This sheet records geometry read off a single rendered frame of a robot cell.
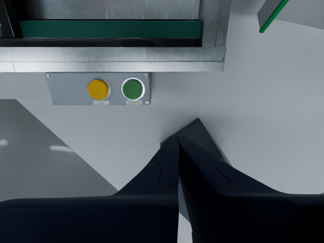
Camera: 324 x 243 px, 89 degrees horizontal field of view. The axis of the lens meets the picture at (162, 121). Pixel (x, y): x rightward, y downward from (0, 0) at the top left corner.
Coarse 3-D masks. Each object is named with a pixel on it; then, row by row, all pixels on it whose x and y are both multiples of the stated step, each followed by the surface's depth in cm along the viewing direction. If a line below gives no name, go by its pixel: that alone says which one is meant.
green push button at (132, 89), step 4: (132, 80) 33; (124, 84) 33; (128, 84) 33; (132, 84) 33; (136, 84) 33; (140, 84) 33; (124, 88) 33; (128, 88) 33; (132, 88) 33; (136, 88) 33; (140, 88) 33; (124, 92) 33; (128, 92) 33; (132, 92) 33; (136, 92) 33; (140, 92) 33; (128, 96) 34; (132, 96) 34; (136, 96) 34
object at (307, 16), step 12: (276, 0) 23; (288, 0) 21; (300, 0) 24; (312, 0) 24; (264, 12) 25; (276, 12) 23; (288, 12) 26; (300, 12) 26; (312, 12) 26; (264, 24) 25; (300, 24) 28; (312, 24) 27
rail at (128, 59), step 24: (0, 48) 31; (24, 48) 31; (48, 48) 31; (72, 48) 31; (96, 48) 31; (120, 48) 31; (144, 48) 31; (168, 48) 31; (192, 48) 32; (216, 48) 32
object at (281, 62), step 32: (256, 0) 37; (256, 32) 40; (288, 32) 40; (320, 32) 40; (256, 64) 42; (288, 64) 42; (320, 64) 43; (0, 96) 44; (32, 96) 45; (160, 96) 45; (192, 96) 45; (224, 96) 45; (256, 96) 45; (288, 96) 46; (320, 96) 46
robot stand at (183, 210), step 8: (200, 120) 48; (184, 128) 48; (192, 128) 44; (200, 128) 42; (176, 136) 47; (192, 136) 41; (200, 136) 39; (208, 136) 37; (160, 144) 50; (200, 144) 36; (208, 144) 34; (216, 144) 42; (216, 152) 31; (224, 160) 29; (184, 200) 33; (184, 208) 33; (184, 216) 34
